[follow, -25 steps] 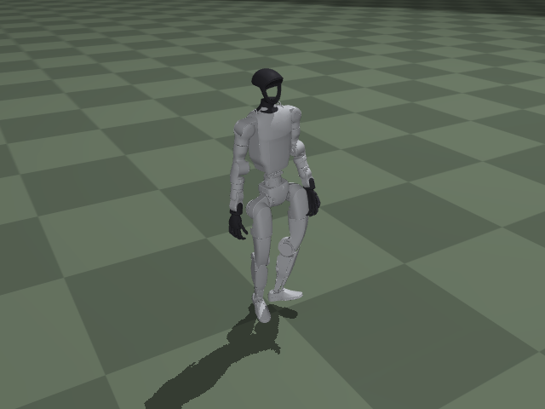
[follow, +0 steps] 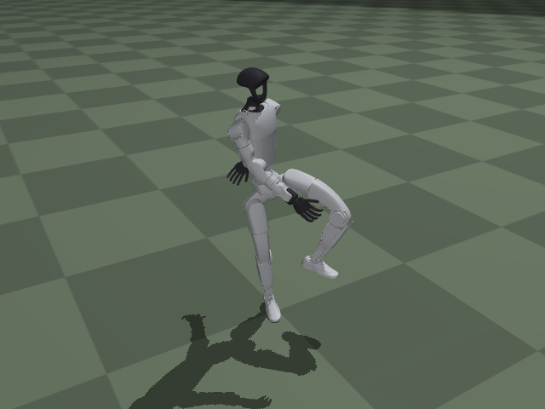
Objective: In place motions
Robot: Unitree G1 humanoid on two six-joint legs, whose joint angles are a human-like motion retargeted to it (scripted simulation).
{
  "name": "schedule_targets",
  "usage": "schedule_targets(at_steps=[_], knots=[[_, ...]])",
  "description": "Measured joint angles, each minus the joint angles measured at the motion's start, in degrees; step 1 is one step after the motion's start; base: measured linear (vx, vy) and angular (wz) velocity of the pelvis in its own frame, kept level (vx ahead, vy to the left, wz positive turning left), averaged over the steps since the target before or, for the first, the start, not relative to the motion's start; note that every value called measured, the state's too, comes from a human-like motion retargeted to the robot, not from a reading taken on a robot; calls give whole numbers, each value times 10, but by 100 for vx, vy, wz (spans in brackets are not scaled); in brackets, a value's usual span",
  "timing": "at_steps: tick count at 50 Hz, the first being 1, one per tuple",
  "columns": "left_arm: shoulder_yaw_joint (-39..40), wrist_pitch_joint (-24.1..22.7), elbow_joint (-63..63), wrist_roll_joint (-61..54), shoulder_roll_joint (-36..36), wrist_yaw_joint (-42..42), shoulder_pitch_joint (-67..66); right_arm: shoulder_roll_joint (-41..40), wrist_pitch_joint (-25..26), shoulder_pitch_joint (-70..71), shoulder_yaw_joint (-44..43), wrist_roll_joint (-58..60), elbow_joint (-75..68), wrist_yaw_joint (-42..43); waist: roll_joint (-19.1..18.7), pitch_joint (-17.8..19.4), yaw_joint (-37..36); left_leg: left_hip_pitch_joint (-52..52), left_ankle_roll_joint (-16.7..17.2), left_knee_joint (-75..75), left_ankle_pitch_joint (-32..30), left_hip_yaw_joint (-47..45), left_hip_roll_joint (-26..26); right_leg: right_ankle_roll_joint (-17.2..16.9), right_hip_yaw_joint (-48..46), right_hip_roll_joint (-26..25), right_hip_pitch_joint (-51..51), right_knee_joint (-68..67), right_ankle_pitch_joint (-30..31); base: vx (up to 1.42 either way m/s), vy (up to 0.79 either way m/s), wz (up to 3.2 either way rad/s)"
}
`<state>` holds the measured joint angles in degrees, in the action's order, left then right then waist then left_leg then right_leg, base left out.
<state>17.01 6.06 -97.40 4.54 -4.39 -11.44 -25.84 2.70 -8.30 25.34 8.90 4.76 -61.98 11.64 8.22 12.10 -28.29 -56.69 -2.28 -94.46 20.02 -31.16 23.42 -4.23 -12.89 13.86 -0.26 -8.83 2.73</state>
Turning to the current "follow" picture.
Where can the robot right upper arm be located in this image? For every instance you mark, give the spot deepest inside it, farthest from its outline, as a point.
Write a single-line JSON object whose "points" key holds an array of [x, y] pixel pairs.
{"points": [[239, 134]]}

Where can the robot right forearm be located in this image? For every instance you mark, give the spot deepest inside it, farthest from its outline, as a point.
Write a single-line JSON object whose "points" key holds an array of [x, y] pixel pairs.
{"points": [[268, 179]]}

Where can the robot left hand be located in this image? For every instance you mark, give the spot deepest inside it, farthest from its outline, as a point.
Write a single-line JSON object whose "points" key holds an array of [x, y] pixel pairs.
{"points": [[239, 167]]}

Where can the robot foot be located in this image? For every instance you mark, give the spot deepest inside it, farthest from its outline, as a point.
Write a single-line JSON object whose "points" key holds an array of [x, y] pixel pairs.
{"points": [[272, 309], [320, 268]]}

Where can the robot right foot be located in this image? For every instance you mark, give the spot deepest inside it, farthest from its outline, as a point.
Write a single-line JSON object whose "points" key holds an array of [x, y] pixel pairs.
{"points": [[272, 309]]}

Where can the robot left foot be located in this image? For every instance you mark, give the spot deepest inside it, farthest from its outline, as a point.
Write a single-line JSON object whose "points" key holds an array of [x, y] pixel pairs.
{"points": [[320, 268]]}

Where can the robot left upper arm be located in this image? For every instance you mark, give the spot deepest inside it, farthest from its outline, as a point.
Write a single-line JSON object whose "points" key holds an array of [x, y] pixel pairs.
{"points": [[275, 104]]}

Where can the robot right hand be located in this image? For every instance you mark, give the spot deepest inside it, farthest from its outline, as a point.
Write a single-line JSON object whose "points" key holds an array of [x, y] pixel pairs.
{"points": [[301, 206]]}

